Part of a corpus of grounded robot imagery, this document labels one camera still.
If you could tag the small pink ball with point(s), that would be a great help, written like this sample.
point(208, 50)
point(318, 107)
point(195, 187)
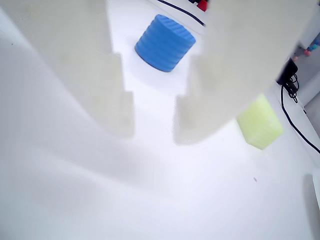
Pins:
point(307, 52)

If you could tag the black box device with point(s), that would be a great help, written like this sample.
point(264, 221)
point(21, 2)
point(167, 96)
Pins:
point(288, 70)

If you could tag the small blue ball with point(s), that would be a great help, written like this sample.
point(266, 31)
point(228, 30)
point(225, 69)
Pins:
point(316, 45)

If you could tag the blue lattice cylinder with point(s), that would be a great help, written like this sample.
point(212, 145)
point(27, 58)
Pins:
point(165, 43)

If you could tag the red background object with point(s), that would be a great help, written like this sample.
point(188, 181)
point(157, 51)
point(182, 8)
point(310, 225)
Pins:
point(203, 5)

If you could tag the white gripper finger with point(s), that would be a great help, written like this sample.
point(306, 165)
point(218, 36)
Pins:
point(237, 62)
point(62, 50)

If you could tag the pale yellow foam block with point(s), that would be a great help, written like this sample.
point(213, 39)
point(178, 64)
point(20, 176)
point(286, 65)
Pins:
point(262, 125)

